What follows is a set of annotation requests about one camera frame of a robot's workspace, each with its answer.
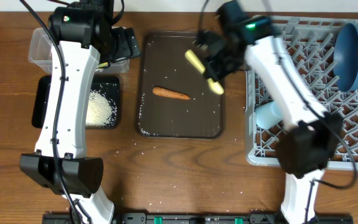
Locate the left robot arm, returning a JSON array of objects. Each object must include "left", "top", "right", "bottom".
[{"left": 20, "top": 0, "right": 140, "bottom": 223}]

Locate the dark blue bowl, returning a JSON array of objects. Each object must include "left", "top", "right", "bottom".
[{"left": 334, "top": 23, "right": 358, "bottom": 92}]

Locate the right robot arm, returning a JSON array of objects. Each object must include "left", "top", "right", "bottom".
[{"left": 185, "top": 1, "right": 344, "bottom": 223}]

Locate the pile of white rice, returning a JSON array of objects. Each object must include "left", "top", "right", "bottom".
[{"left": 86, "top": 90, "right": 117, "bottom": 128}]

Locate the light blue plastic cup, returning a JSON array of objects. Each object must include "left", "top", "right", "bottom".
[{"left": 255, "top": 101, "right": 283, "bottom": 129}]

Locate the yellow snack wrapper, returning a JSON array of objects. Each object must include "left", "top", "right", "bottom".
[{"left": 98, "top": 62, "right": 109, "bottom": 68}]

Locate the dark brown serving tray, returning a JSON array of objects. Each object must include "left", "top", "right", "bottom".
[{"left": 136, "top": 31, "right": 224, "bottom": 139}]

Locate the clear plastic container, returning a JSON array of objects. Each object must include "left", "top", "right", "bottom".
[{"left": 28, "top": 28, "right": 130, "bottom": 74}]

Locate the grey dishwasher rack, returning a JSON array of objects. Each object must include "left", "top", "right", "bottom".
[{"left": 245, "top": 16, "right": 358, "bottom": 170}]

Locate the yellow plastic spoon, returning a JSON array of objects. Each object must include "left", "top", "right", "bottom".
[{"left": 185, "top": 49, "right": 224, "bottom": 95}]

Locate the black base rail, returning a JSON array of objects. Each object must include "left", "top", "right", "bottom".
[{"left": 42, "top": 213, "right": 354, "bottom": 224}]

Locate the orange carrot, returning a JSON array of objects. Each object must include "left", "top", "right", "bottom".
[{"left": 152, "top": 86, "right": 191, "bottom": 100}]

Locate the black waste tray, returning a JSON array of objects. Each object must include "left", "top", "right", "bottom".
[{"left": 32, "top": 75, "right": 121, "bottom": 129}]

